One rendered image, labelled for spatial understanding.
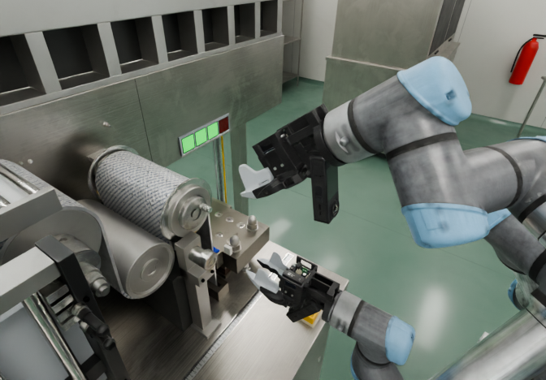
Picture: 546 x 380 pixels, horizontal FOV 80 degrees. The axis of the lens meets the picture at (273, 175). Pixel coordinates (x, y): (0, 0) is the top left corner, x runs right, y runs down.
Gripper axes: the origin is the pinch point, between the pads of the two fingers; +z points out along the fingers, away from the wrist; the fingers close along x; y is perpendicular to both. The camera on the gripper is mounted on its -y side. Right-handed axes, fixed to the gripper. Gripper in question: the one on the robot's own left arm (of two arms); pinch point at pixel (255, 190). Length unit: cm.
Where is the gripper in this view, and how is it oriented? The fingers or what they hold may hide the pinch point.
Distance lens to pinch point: 58.5
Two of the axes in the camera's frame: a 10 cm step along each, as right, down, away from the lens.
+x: -5.5, 4.5, -7.0
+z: -6.5, 2.9, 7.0
